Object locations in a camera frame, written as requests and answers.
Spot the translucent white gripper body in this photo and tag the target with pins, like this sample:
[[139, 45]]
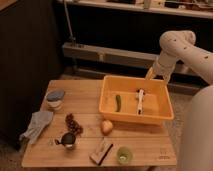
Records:
[[162, 66]]

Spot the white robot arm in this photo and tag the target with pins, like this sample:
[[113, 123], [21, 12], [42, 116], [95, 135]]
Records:
[[196, 146]]

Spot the wooden block brush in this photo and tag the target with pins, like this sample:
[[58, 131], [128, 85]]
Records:
[[100, 152]]

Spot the yellow plastic bin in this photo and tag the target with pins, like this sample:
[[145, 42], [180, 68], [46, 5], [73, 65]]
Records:
[[157, 106]]

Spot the green cucumber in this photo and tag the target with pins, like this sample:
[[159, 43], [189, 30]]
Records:
[[118, 102]]

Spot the grey baseboard heater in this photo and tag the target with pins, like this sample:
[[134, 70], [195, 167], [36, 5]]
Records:
[[96, 62]]

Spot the cluttered wooden shelf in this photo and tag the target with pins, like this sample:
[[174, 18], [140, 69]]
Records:
[[139, 8]]

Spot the grey metal pole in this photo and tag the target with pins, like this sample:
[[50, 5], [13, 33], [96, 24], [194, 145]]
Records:
[[71, 36]]

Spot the green plastic cup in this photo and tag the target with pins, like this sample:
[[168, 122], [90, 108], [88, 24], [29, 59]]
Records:
[[124, 155]]

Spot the dark grape bunch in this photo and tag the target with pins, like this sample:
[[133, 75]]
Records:
[[72, 125]]

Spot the wooden table board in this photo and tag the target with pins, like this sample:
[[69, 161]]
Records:
[[149, 143]]

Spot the blue lidded white bowl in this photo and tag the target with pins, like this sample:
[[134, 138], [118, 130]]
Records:
[[54, 98]]

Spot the small black kettle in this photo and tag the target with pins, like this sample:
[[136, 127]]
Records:
[[67, 140]]

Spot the grey cloth glove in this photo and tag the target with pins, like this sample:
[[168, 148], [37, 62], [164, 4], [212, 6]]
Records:
[[38, 122]]

